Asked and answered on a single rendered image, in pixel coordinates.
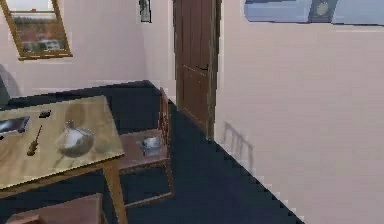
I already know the brown wooden handled utensil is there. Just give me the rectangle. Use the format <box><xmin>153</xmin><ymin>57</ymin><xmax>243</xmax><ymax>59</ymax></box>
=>
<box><xmin>26</xmin><ymin>124</ymin><xmax>44</xmax><ymax>157</ymax></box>

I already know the dark grey laptop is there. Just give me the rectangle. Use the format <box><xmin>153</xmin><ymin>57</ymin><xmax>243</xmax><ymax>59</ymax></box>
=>
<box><xmin>0</xmin><ymin>115</ymin><xmax>31</xmax><ymax>137</ymax></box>

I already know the round glass kettle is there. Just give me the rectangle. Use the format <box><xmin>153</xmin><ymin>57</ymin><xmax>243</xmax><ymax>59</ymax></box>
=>
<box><xmin>55</xmin><ymin>120</ymin><xmax>96</xmax><ymax>159</ymax></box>

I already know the light wooden dining table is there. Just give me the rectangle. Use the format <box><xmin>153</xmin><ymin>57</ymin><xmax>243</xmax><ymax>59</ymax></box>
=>
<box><xmin>0</xmin><ymin>95</ymin><xmax>130</xmax><ymax>224</ymax></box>

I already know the wide blue framed picture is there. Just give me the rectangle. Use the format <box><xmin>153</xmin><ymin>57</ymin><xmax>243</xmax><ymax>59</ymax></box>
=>
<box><xmin>243</xmin><ymin>0</ymin><xmax>384</xmax><ymax>26</ymax></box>

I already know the brown wooden chair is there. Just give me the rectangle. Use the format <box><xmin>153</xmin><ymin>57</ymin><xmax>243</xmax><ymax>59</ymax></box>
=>
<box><xmin>117</xmin><ymin>87</ymin><xmax>176</xmax><ymax>209</ymax></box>
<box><xmin>5</xmin><ymin>192</ymin><xmax>108</xmax><ymax>224</ymax></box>

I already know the wooden framed window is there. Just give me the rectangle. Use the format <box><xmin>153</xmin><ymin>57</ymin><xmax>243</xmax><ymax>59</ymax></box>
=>
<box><xmin>0</xmin><ymin>0</ymin><xmax>74</xmax><ymax>62</ymax></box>

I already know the brown wooden room door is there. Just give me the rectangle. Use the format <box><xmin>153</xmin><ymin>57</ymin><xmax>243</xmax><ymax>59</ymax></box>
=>
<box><xmin>173</xmin><ymin>0</ymin><xmax>222</xmax><ymax>140</ymax></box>

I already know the small dark framed picture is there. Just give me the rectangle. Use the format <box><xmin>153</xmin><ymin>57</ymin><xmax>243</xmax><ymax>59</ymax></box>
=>
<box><xmin>138</xmin><ymin>0</ymin><xmax>153</xmax><ymax>24</ymax></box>

